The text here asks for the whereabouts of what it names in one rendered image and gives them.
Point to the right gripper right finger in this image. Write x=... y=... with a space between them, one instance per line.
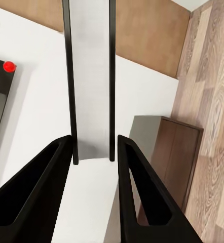
x=167 y=223

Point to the bench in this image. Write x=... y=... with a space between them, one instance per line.
x=172 y=148

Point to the hardback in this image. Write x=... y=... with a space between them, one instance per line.
x=90 y=47

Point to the sliding door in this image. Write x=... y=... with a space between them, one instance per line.
x=148 y=32

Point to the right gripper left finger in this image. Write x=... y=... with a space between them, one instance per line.
x=30 y=200

